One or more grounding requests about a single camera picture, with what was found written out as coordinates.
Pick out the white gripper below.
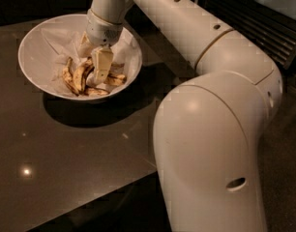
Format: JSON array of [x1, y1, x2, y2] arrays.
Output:
[[77, 10, 123, 83]]

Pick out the curved spotted banana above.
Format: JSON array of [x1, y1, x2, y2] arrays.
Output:
[[73, 58, 105, 95]]

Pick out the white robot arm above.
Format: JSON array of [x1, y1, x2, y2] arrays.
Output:
[[86, 0, 282, 232]]

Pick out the right spotted banana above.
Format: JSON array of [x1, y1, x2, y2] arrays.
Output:
[[104, 72, 127, 86]]

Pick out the left spotted banana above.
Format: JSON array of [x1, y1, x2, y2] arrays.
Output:
[[62, 57, 79, 96]]

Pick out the bottom small spotted banana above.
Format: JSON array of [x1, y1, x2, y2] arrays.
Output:
[[84, 87, 109, 96]]

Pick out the white bowl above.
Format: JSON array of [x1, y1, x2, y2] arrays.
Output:
[[17, 14, 144, 102]]

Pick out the white paper liner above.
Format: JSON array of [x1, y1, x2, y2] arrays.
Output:
[[41, 29, 142, 100]]

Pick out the dark cabinets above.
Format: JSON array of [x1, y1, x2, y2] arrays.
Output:
[[0, 0, 101, 28]]

